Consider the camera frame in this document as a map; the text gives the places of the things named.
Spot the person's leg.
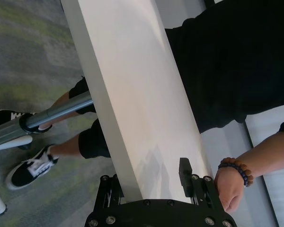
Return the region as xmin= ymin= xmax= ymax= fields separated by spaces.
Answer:
xmin=46 ymin=91 xmax=73 ymax=130
xmin=51 ymin=137 xmax=82 ymax=159

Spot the person's right lower leg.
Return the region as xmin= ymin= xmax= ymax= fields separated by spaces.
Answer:
xmin=46 ymin=91 xmax=73 ymax=130

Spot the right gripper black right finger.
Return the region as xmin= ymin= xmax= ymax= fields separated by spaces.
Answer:
xmin=178 ymin=157 xmax=221 ymax=209

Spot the person's black sneaker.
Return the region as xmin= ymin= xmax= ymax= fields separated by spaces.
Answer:
xmin=0 ymin=109 xmax=53 ymax=135
xmin=5 ymin=144 xmax=60 ymax=191

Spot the person's left hand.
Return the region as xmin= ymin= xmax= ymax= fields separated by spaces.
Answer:
xmin=213 ymin=166 xmax=246 ymax=213

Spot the dark blue bead bracelet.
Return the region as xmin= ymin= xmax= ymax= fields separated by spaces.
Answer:
xmin=218 ymin=163 xmax=250 ymax=187

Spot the person's left lower leg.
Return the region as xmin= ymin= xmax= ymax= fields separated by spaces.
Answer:
xmin=51 ymin=137 xmax=82 ymax=159

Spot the white mobile pedestal table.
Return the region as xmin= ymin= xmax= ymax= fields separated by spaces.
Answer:
xmin=0 ymin=0 xmax=215 ymax=216

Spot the person's right black sneaker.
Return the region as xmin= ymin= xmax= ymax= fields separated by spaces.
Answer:
xmin=0 ymin=109 xmax=53 ymax=135

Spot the person in black clothes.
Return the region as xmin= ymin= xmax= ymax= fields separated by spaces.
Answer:
xmin=164 ymin=0 xmax=284 ymax=135

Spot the brown wooden bead bracelet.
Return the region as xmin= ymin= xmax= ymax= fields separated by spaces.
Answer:
xmin=220 ymin=157 xmax=248 ymax=180

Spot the person's left forearm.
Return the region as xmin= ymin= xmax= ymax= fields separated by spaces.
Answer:
xmin=236 ymin=131 xmax=284 ymax=178

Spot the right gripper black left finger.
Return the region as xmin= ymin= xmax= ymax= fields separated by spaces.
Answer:
xmin=93 ymin=174 xmax=125 ymax=209

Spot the person's left black sneaker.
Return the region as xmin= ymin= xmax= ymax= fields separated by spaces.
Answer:
xmin=5 ymin=144 xmax=60 ymax=191

